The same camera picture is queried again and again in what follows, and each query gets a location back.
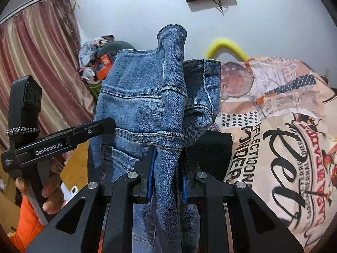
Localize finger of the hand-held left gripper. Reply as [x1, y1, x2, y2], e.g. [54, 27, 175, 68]
[65, 118, 116, 145]

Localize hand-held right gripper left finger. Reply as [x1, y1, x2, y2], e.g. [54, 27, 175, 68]
[25, 147, 159, 253]

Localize blue denim pants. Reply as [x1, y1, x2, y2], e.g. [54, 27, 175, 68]
[88, 24, 222, 253]

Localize pink striped curtain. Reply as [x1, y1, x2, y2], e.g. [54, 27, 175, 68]
[0, 0, 95, 151]

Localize pile of clutter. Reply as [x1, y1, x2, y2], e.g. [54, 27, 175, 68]
[78, 35, 115, 82]

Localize yellow foam tube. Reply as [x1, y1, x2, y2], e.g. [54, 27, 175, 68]
[205, 38, 249, 61]

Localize brown wooden lap board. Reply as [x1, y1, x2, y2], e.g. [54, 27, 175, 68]
[51, 140, 91, 199]

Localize person's left hand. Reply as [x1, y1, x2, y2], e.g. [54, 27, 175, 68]
[15, 163, 66, 216]

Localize person's left forearm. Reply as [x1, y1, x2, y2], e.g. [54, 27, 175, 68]
[9, 194, 49, 253]

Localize printed blanket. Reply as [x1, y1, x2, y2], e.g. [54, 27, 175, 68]
[218, 57, 337, 245]

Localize dark grey curved bar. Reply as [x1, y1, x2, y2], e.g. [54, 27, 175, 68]
[99, 41, 136, 57]

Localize orange toy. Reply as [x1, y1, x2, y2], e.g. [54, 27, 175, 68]
[93, 54, 114, 81]

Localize black cloth garment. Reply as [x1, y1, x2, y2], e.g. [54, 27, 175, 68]
[197, 130, 233, 182]

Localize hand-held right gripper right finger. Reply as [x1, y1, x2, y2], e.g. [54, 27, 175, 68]
[179, 150, 306, 253]

